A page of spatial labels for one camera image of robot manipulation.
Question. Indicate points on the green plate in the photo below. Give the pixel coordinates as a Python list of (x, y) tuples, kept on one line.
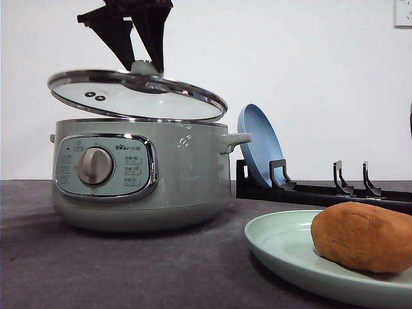
[(284, 238)]

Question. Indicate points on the green electric steamer pot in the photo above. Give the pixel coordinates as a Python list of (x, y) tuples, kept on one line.
[(142, 175)]

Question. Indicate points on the brown potato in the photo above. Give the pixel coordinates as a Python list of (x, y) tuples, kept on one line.
[(364, 236)]

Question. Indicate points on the black plate rack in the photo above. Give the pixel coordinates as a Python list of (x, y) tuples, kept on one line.
[(281, 189)]

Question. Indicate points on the blue plate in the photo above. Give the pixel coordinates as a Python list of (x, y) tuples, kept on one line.
[(264, 145)]

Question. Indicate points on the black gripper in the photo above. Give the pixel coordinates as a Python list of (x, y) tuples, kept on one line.
[(115, 29)]

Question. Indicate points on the right white wall socket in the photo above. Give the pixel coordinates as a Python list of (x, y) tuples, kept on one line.
[(403, 14)]

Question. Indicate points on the glass steamer lid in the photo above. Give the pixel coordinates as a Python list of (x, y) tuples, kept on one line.
[(137, 92)]

